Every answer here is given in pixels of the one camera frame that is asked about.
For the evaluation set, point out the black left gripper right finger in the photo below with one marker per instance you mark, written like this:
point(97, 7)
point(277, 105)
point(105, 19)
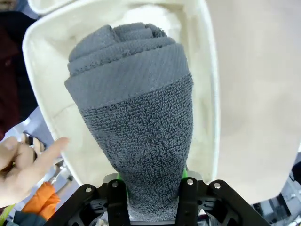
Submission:
point(190, 202)

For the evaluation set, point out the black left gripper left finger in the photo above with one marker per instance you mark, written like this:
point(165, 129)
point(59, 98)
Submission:
point(117, 202)

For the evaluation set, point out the grey towel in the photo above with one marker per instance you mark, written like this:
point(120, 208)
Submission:
point(136, 117)

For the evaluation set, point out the white towel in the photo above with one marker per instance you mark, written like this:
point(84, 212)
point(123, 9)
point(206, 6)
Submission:
point(164, 16)

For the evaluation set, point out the person's bare hand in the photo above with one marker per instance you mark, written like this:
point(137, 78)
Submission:
point(21, 169)

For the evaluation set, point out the metal chair base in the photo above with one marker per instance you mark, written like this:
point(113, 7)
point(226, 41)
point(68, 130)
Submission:
point(62, 173)

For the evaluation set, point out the orange fabric item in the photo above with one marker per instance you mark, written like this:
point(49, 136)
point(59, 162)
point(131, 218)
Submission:
point(42, 200)

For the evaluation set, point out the person's dark red garment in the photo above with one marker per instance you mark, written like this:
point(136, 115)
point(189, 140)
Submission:
point(11, 70)

